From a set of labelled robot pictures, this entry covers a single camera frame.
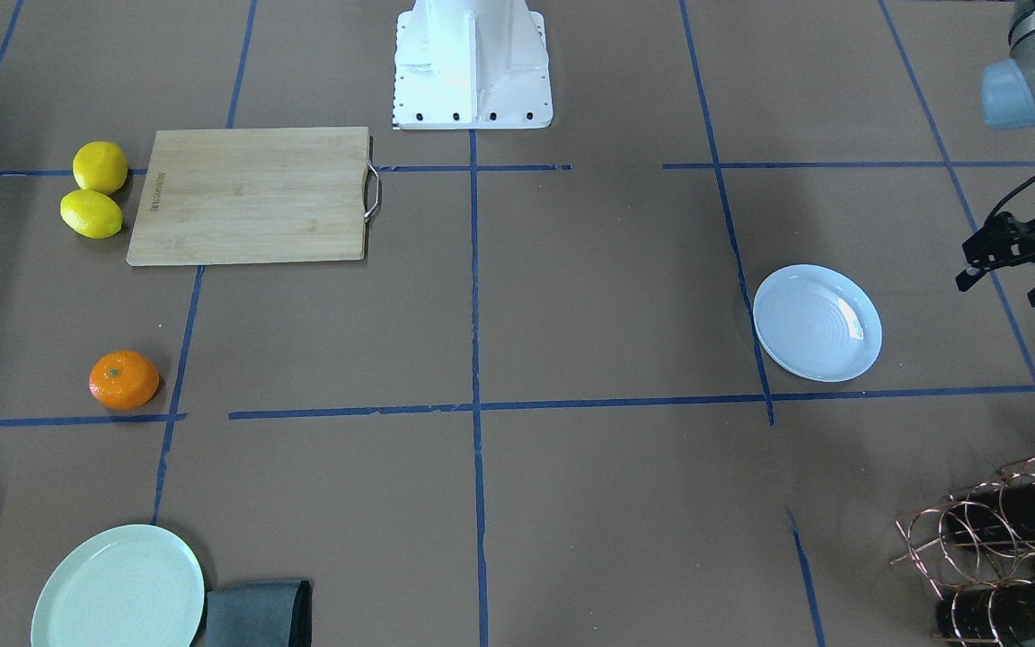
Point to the light blue plate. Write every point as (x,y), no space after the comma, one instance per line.
(816,323)

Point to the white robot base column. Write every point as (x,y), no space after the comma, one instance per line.
(471,65)

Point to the light green plate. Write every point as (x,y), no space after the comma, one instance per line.
(132,585)

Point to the dark green wine bottle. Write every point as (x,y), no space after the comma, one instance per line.
(994,616)

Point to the wooden cutting board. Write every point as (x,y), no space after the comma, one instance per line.
(279,195)

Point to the dark grey folded cloth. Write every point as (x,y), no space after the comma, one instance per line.
(261,613)

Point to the orange mandarin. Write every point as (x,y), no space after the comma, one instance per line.
(124,380)

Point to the yellow lemon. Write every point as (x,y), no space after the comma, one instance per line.
(91,214)
(101,167)

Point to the copper wire bottle rack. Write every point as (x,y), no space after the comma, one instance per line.
(976,550)

